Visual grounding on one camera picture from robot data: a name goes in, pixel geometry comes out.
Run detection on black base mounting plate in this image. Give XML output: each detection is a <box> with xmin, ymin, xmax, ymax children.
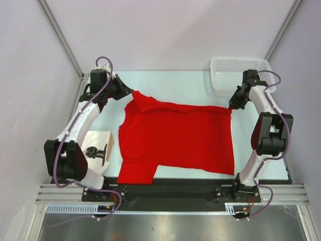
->
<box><xmin>51</xmin><ymin>177</ymin><xmax>293</xmax><ymax>213</ymax></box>

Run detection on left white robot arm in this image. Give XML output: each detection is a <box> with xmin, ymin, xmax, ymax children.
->
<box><xmin>44</xmin><ymin>68</ymin><xmax>133</xmax><ymax>201</ymax></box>

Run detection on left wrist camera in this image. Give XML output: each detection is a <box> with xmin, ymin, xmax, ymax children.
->
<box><xmin>96</xmin><ymin>63</ymin><xmax>114</xmax><ymax>75</ymax></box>

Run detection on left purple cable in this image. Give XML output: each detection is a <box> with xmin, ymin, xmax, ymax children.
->
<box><xmin>51</xmin><ymin>56</ymin><xmax>123</xmax><ymax>221</ymax></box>

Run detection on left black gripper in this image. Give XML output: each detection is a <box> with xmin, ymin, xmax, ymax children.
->
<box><xmin>103</xmin><ymin>74</ymin><xmax>133</xmax><ymax>101</ymax></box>

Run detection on red t shirt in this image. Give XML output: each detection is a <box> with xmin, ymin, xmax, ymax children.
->
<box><xmin>117</xmin><ymin>91</ymin><xmax>235</xmax><ymax>184</ymax></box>

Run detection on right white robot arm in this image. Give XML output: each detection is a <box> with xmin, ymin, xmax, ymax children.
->
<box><xmin>229</xmin><ymin>69</ymin><xmax>293</xmax><ymax>201</ymax></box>

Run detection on white slotted cable duct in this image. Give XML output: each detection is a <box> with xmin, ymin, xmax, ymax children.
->
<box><xmin>46</xmin><ymin>203</ymin><xmax>249</xmax><ymax>215</ymax></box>

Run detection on white perforated plastic basket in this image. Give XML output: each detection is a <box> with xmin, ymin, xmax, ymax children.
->
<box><xmin>210</xmin><ymin>57</ymin><xmax>275</xmax><ymax>97</ymax></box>

